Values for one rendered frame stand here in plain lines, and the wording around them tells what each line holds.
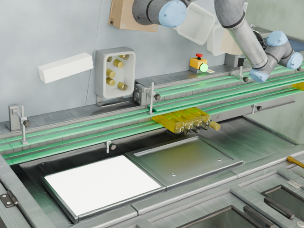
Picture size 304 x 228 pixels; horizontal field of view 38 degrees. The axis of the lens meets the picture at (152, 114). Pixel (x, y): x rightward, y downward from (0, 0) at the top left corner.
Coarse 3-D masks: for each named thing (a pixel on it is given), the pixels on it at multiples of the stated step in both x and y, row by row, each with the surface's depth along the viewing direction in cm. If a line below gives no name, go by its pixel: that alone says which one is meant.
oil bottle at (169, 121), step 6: (162, 114) 223; (168, 114) 223; (156, 120) 227; (162, 120) 222; (168, 120) 218; (174, 120) 217; (180, 120) 218; (168, 126) 219; (174, 126) 215; (180, 126) 214; (174, 132) 216; (180, 132) 216
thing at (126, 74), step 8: (104, 56) 207; (112, 56) 215; (104, 64) 206; (112, 64) 217; (128, 64) 218; (104, 72) 207; (120, 72) 221; (128, 72) 220; (104, 80) 209; (120, 80) 223; (128, 80) 221; (104, 88) 210; (112, 88) 222; (128, 88) 222; (104, 96) 212; (112, 96) 215
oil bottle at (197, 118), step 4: (184, 112) 226; (188, 112) 226; (192, 112) 227; (188, 116) 223; (192, 116) 222; (196, 116) 222; (200, 116) 223; (196, 120) 220; (200, 120) 221; (196, 124) 220
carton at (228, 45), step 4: (224, 32) 213; (228, 32) 211; (224, 36) 213; (228, 36) 211; (224, 40) 213; (228, 40) 211; (232, 40) 209; (224, 44) 213; (228, 44) 211; (232, 44) 210; (236, 44) 210; (220, 48) 216; (224, 48) 213; (228, 48) 211; (232, 48) 210; (236, 48) 212; (228, 52) 212; (232, 52) 211; (236, 52) 213; (240, 52) 214
